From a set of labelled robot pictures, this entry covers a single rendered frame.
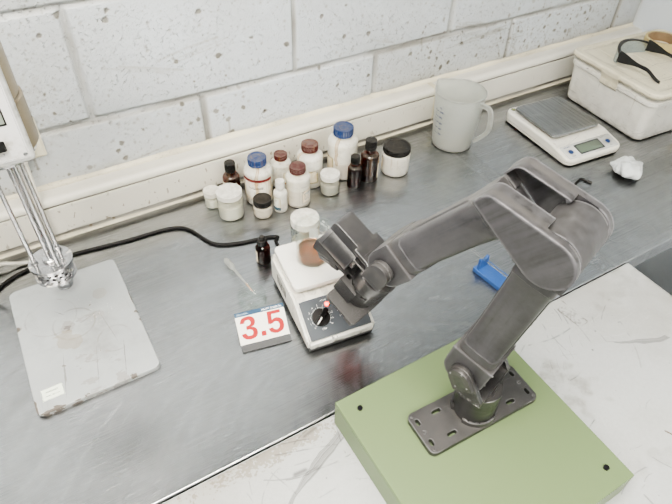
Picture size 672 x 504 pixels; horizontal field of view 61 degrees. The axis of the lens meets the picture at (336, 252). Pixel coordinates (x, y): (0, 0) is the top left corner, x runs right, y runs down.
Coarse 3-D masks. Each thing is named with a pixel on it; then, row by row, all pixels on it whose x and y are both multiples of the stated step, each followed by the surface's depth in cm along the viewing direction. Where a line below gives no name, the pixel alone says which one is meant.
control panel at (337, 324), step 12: (312, 300) 102; (324, 300) 103; (312, 312) 101; (336, 312) 102; (312, 324) 101; (336, 324) 102; (348, 324) 102; (360, 324) 103; (312, 336) 100; (324, 336) 101
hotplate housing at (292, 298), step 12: (276, 264) 108; (276, 276) 110; (288, 288) 104; (312, 288) 103; (324, 288) 104; (288, 300) 105; (300, 300) 102; (300, 312) 101; (300, 324) 101; (372, 324) 104; (336, 336) 102; (348, 336) 103; (312, 348) 101
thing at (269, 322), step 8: (264, 312) 104; (272, 312) 104; (280, 312) 104; (240, 320) 102; (248, 320) 103; (256, 320) 103; (264, 320) 103; (272, 320) 104; (280, 320) 104; (240, 328) 102; (248, 328) 103; (256, 328) 103; (264, 328) 103; (272, 328) 104; (280, 328) 104; (240, 336) 102; (248, 336) 102; (256, 336) 103; (264, 336) 103
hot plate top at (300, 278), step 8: (280, 248) 108; (288, 248) 108; (280, 256) 107; (288, 256) 107; (280, 264) 106; (288, 264) 105; (296, 264) 105; (328, 264) 105; (288, 272) 104; (296, 272) 104; (304, 272) 104; (312, 272) 104; (320, 272) 104; (328, 272) 104; (336, 272) 104; (288, 280) 103; (296, 280) 102; (304, 280) 102; (312, 280) 102; (320, 280) 102; (328, 280) 103; (336, 280) 103; (296, 288) 101; (304, 288) 101
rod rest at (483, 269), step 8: (488, 256) 116; (480, 264) 115; (488, 264) 118; (480, 272) 116; (488, 272) 116; (496, 272) 116; (488, 280) 115; (496, 280) 114; (504, 280) 114; (496, 288) 114
